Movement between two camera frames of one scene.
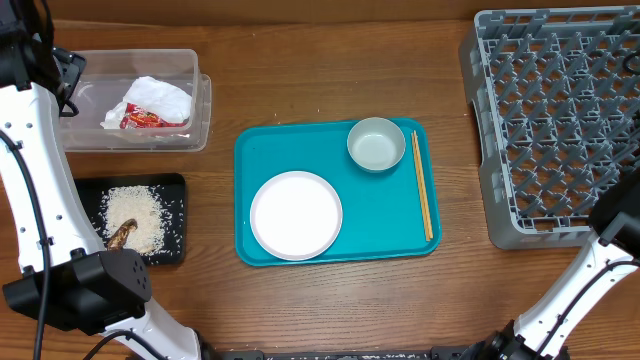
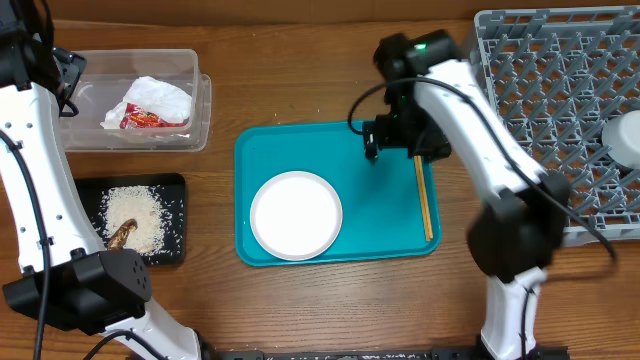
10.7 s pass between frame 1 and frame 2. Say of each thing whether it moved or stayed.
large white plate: stayed
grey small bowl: moved
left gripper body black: stayed
